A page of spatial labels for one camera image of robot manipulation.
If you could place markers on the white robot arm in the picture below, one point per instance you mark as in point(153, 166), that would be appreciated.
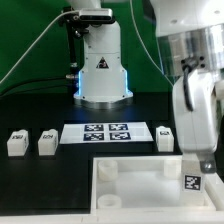
point(190, 39)

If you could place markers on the white marker sheet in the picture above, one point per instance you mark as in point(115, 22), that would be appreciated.
point(105, 133)

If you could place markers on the white square tabletop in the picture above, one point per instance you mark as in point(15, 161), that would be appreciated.
point(140, 184)

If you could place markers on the white L-shaped obstacle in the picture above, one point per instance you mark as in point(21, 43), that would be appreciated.
point(215, 189)

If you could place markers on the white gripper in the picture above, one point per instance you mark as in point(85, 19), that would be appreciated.
point(197, 130)

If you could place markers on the black camera on stand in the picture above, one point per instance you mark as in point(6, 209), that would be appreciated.
point(71, 40)

